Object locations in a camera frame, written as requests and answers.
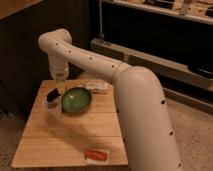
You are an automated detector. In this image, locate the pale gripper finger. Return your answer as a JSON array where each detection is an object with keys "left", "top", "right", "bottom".
[{"left": 56, "top": 80, "right": 66, "bottom": 94}]

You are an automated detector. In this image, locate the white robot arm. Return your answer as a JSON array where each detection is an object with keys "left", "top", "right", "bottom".
[{"left": 38, "top": 29, "right": 183, "bottom": 171}]

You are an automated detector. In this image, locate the green bowl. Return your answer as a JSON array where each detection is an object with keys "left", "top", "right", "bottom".
[{"left": 61, "top": 87, "right": 92, "bottom": 113}]

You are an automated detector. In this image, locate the white and red packet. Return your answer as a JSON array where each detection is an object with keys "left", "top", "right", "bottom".
[{"left": 85, "top": 82, "right": 108, "bottom": 94}]

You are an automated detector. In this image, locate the metal pole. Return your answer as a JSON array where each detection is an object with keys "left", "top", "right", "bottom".
[{"left": 99, "top": 0, "right": 104, "bottom": 41}]

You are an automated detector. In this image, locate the orange sushi toy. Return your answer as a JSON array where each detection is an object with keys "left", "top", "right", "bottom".
[{"left": 84, "top": 149, "right": 108, "bottom": 161}]

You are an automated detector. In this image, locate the wooden shelf rail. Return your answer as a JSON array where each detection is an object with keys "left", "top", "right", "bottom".
[{"left": 91, "top": 39, "right": 213, "bottom": 92}]

